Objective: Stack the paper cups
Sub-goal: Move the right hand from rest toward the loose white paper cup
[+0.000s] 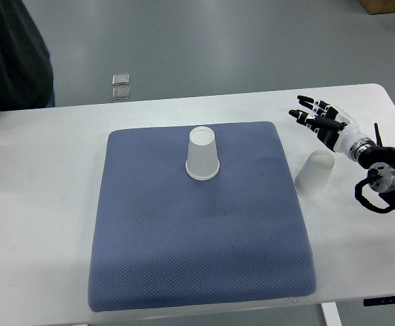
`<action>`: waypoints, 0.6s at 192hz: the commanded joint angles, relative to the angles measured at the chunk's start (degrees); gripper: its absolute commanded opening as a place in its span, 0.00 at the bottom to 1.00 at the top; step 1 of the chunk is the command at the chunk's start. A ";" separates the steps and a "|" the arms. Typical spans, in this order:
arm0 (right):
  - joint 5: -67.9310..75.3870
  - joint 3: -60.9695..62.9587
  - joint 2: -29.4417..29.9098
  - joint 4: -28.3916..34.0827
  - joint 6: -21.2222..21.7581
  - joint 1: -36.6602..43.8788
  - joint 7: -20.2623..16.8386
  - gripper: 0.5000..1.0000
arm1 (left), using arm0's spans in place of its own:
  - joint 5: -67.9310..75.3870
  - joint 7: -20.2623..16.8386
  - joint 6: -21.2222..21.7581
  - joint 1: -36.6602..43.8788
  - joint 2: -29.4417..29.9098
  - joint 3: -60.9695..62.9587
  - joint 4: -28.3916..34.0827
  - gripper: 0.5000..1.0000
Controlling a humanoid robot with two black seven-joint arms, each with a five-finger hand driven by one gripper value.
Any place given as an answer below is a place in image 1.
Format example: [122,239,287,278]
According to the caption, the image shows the white paper cup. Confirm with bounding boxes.
[185,126,220,181]
[294,150,334,200]

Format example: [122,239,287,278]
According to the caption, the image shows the black table control panel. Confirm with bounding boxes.
[363,296,395,306]

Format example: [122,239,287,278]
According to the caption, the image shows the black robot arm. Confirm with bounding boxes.
[289,95,395,214]

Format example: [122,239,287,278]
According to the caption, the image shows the brown cardboard box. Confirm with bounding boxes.
[360,0,395,15]

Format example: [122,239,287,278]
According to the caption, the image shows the white table leg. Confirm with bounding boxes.
[320,302,342,326]

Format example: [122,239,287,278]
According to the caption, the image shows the lower metal floor plate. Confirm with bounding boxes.
[112,87,131,101]

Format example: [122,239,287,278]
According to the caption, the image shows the metal floor plate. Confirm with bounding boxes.
[112,87,131,101]
[111,73,130,86]

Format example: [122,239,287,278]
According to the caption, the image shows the person in dark clothing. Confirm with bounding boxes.
[0,1,55,112]

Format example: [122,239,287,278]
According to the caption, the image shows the white robotic hand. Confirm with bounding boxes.
[288,95,374,157]

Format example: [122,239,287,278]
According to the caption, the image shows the upper metal floor plate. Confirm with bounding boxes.
[111,73,130,86]

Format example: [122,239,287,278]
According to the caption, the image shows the blue textured cushion mat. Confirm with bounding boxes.
[88,122,316,312]

